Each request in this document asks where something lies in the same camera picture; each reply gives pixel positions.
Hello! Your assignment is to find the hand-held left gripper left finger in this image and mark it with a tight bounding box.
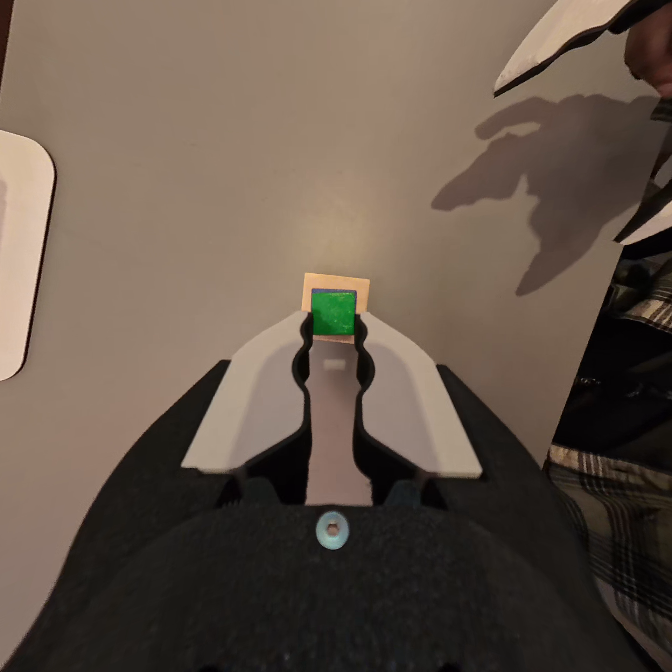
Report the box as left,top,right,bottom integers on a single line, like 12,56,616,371
181,310,314,506

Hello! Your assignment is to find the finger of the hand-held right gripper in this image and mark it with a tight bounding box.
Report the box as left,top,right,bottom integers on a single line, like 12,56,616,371
493,0,636,99
613,181,672,246

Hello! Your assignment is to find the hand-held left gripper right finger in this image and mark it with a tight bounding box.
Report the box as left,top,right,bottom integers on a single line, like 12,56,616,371
353,311,484,506

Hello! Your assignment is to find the small green cube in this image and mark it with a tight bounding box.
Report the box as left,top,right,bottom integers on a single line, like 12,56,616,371
311,291,358,337

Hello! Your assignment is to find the medium wooden cube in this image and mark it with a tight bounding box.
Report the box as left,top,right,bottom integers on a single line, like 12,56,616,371
302,272,371,347

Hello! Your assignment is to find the person's right hand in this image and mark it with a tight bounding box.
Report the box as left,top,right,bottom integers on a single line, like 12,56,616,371
624,10,672,99

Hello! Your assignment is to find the white desk stand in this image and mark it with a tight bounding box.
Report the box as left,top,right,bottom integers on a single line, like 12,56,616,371
0,130,57,381

